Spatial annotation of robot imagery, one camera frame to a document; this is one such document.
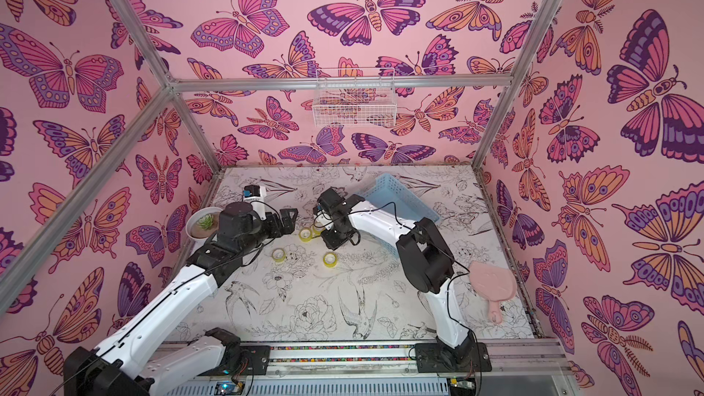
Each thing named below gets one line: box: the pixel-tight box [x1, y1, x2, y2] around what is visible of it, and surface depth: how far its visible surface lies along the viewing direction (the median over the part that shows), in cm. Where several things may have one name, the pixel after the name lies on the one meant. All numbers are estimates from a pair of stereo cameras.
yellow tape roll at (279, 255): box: [271, 247, 287, 264], surface depth 96 cm
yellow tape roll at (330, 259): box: [322, 252, 339, 269], surface depth 94 cm
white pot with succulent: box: [185, 206, 224, 241], surface depth 92 cm
